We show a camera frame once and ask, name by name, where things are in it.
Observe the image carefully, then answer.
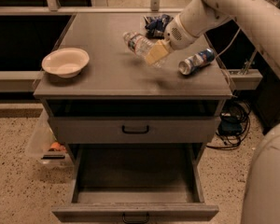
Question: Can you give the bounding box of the clear plastic water bottle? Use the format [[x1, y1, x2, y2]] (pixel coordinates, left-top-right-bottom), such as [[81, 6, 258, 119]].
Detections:
[[123, 32, 164, 67]]

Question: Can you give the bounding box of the crushed blue soda can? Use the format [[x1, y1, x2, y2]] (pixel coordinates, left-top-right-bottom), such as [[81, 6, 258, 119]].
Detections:
[[178, 49, 215, 76]]

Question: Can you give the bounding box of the open grey middle drawer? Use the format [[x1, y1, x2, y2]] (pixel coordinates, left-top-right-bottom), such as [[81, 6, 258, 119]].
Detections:
[[52, 144, 218, 224]]

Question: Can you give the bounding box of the white power cable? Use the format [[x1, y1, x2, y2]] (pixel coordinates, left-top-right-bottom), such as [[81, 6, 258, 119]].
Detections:
[[215, 26, 241, 60]]

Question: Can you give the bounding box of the black cable bundle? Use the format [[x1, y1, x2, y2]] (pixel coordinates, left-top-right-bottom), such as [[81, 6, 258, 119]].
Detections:
[[205, 100, 252, 151]]

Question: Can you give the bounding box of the closed grey upper drawer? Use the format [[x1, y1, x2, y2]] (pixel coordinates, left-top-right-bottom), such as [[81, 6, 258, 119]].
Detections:
[[49, 117, 220, 144]]

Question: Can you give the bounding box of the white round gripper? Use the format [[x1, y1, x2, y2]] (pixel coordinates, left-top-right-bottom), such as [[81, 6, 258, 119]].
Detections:
[[145, 15, 197, 65]]

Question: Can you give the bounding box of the blue white chip bag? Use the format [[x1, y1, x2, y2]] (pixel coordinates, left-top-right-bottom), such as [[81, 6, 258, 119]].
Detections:
[[144, 14, 173, 38]]

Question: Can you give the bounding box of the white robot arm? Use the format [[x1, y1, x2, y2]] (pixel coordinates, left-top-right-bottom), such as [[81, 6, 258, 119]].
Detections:
[[146, 0, 280, 224]]

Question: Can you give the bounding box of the grey drawer cabinet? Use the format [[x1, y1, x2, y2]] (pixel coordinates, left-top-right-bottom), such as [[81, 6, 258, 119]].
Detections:
[[35, 13, 231, 156]]

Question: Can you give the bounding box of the clear plastic storage bin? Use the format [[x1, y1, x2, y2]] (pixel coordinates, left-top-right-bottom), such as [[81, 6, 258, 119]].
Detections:
[[25, 110, 73, 168]]

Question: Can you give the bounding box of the white paper bowl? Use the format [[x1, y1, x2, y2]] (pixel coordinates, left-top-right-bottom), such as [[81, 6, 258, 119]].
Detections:
[[42, 48, 90, 78]]

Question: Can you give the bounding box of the orange fruit in bin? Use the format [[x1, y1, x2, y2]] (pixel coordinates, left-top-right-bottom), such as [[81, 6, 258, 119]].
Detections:
[[49, 142, 66, 152]]

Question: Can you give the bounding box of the blue box on floor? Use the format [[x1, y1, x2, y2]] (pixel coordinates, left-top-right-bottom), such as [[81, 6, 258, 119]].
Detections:
[[217, 120, 242, 136]]

